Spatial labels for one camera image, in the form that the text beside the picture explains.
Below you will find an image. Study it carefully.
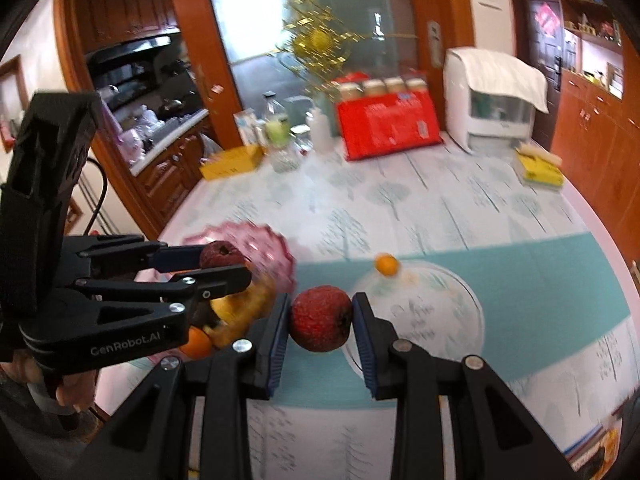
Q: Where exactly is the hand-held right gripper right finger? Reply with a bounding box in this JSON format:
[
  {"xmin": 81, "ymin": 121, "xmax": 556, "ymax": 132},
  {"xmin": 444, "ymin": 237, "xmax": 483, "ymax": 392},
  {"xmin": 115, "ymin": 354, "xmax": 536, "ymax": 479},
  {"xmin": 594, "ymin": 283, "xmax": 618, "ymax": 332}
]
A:
[{"xmin": 351, "ymin": 291, "xmax": 583, "ymax": 480}]

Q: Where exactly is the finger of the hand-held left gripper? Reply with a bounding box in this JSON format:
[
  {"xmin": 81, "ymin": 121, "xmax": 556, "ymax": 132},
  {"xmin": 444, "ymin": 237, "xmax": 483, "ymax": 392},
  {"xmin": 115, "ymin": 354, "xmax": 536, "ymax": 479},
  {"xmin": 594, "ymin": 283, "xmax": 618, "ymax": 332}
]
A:
[
  {"xmin": 72, "ymin": 265, "xmax": 253, "ymax": 333},
  {"xmin": 65, "ymin": 233, "xmax": 207, "ymax": 276}
]

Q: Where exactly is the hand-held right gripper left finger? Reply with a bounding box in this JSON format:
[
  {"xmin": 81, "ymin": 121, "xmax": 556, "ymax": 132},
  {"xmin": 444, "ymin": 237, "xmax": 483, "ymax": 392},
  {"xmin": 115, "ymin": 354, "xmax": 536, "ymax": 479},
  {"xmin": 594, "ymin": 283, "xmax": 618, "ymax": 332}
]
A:
[{"xmin": 77, "ymin": 292, "xmax": 292, "ymax": 480}]

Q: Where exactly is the small rough red fruit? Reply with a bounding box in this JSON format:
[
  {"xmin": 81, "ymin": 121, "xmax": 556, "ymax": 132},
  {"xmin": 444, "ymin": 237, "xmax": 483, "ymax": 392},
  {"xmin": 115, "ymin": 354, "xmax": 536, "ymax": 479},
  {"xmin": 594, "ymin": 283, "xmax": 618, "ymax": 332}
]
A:
[
  {"xmin": 291, "ymin": 285, "xmax": 354, "ymax": 353},
  {"xmin": 199, "ymin": 241, "xmax": 246, "ymax": 271}
]

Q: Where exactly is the spotted yellow banana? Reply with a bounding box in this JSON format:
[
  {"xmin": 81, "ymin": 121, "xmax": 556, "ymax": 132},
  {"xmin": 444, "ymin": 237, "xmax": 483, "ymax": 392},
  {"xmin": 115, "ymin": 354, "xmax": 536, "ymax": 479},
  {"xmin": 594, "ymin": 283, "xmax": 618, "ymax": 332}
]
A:
[{"xmin": 209, "ymin": 275, "xmax": 279, "ymax": 350}]

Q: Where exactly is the pink glass plate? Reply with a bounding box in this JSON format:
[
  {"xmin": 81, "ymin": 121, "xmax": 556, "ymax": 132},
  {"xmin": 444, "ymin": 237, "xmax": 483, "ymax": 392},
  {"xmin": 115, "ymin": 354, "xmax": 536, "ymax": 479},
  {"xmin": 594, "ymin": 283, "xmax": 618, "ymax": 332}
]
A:
[{"xmin": 132, "ymin": 220, "xmax": 297, "ymax": 366}]

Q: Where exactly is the person's left forearm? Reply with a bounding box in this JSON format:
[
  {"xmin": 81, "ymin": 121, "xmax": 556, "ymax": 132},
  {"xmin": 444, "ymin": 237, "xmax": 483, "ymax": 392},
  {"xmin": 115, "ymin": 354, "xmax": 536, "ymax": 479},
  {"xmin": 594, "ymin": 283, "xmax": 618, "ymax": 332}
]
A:
[{"xmin": 0, "ymin": 375, "xmax": 107, "ymax": 461}]

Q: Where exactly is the person's left hand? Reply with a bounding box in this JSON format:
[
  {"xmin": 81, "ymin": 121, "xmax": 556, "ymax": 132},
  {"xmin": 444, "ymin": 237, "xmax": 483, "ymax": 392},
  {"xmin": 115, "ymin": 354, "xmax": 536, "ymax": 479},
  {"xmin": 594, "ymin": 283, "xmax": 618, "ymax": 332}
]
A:
[{"xmin": 10, "ymin": 352, "xmax": 101, "ymax": 411}]

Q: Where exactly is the yellow pear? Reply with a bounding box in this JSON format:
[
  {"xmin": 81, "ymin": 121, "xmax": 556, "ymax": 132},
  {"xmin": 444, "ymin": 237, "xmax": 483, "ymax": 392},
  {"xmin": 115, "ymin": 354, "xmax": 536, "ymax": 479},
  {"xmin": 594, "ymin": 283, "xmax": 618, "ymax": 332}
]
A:
[{"xmin": 210, "ymin": 295, "xmax": 242, "ymax": 324}]

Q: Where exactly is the orange mandarin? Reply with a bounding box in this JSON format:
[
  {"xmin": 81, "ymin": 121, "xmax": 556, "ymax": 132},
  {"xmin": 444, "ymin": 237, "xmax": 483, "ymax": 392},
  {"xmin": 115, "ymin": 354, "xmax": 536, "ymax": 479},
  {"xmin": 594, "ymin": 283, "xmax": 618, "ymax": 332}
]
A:
[{"xmin": 179, "ymin": 326, "xmax": 214, "ymax": 360}]

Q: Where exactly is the yellow box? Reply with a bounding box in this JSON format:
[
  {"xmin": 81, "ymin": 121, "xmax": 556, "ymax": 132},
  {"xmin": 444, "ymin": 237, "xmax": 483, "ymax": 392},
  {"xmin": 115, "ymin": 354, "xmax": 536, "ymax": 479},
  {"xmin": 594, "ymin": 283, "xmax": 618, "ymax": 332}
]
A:
[{"xmin": 199, "ymin": 145, "xmax": 264, "ymax": 181}]

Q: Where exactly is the white plastic bag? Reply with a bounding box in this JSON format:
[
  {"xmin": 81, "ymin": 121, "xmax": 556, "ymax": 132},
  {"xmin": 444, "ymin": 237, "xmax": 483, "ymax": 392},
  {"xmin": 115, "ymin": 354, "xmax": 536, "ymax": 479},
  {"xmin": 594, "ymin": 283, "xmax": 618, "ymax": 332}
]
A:
[{"xmin": 199, "ymin": 132, "xmax": 224, "ymax": 166}]

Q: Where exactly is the clear glass jar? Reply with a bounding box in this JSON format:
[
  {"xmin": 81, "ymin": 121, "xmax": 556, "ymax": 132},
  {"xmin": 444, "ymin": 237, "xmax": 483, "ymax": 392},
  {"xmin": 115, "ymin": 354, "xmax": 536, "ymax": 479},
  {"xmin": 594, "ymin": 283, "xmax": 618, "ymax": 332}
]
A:
[{"xmin": 270, "ymin": 144, "xmax": 302, "ymax": 174}]

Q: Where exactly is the tree print tablecloth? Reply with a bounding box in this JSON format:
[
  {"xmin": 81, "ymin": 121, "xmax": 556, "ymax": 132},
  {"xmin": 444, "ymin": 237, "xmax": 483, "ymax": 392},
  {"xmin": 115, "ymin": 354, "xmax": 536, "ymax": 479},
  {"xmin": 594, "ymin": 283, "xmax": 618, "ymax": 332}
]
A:
[{"xmin": 95, "ymin": 137, "xmax": 633, "ymax": 480}]

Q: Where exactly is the white blue carton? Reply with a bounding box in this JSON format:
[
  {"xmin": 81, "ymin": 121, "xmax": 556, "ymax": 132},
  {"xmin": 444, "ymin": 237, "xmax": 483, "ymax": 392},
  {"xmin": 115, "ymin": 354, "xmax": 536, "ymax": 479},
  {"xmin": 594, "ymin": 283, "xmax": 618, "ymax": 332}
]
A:
[{"xmin": 234, "ymin": 109, "xmax": 261, "ymax": 149}]

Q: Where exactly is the green label bottle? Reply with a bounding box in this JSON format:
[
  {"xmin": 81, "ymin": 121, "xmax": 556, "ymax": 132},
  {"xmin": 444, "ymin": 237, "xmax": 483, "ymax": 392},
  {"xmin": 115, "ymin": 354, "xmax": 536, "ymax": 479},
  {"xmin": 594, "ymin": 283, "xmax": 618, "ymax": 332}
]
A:
[{"xmin": 262, "ymin": 91, "xmax": 292, "ymax": 148}]

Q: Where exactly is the white plastic bottle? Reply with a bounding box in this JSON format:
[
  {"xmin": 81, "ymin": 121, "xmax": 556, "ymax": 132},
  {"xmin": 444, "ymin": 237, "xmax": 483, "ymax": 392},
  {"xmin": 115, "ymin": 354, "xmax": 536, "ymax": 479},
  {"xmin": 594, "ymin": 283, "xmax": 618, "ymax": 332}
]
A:
[{"xmin": 306, "ymin": 109, "xmax": 332, "ymax": 154}]

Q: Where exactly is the red packet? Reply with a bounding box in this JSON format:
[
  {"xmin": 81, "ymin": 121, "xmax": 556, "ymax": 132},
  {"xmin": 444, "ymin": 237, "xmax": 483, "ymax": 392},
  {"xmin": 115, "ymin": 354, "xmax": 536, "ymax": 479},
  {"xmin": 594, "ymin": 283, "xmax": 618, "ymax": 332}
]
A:
[{"xmin": 336, "ymin": 91, "xmax": 445, "ymax": 162}]

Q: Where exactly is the yellow packet stack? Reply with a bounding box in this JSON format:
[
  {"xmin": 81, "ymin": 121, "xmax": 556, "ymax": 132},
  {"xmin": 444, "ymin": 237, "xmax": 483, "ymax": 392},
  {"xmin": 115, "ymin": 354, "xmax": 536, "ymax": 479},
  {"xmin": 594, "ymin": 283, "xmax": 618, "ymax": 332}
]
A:
[{"xmin": 515, "ymin": 141, "xmax": 565, "ymax": 191}]

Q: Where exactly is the white countertop appliance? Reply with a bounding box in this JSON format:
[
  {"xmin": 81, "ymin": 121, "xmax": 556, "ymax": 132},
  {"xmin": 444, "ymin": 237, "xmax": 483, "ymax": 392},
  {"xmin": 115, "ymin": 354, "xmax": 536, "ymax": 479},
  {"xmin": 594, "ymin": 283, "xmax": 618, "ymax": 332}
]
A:
[{"xmin": 442, "ymin": 46, "xmax": 550, "ymax": 155}]

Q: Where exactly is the gold ornament tree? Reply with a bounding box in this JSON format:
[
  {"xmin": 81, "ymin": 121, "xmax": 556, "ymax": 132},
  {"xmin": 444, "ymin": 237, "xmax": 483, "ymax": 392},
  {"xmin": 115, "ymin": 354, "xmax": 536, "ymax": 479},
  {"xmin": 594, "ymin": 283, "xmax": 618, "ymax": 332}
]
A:
[{"xmin": 272, "ymin": 0, "xmax": 382, "ymax": 96}]

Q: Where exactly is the frosted glass door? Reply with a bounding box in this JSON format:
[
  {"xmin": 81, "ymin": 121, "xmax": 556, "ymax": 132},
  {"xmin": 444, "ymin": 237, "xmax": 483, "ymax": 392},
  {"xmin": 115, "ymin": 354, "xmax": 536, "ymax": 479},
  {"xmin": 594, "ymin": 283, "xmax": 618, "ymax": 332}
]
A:
[{"xmin": 202, "ymin": 0, "xmax": 419, "ymax": 111}]

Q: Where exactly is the white towel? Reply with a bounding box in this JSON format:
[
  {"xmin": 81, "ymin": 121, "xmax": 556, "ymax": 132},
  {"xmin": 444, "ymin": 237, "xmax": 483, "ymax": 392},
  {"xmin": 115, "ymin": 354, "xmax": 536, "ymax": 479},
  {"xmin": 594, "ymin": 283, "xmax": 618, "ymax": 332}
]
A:
[{"xmin": 456, "ymin": 49, "xmax": 550, "ymax": 114}]

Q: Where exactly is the wooden shelf cabinet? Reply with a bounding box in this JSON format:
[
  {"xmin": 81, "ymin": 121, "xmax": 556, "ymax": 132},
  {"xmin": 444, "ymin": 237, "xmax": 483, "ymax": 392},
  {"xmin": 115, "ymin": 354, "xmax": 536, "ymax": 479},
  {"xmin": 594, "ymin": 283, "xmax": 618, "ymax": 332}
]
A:
[{"xmin": 549, "ymin": 0, "xmax": 640, "ymax": 243}]

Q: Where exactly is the dark entrance door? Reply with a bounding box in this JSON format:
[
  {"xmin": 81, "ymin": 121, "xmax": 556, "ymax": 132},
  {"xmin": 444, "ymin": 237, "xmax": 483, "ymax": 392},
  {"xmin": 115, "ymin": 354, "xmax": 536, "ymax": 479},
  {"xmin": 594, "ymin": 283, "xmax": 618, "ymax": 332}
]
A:
[{"xmin": 520, "ymin": 0, "xmax": 564, "ymax": 107}]

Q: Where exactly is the black cable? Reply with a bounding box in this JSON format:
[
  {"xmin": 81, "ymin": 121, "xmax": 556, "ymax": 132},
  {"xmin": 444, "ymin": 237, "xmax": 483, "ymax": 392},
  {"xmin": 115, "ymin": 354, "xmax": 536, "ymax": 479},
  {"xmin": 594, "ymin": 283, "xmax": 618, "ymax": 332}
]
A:
[{"xmin": 86, "ymin": 156, "xmax": 109, "ymax": 235}]

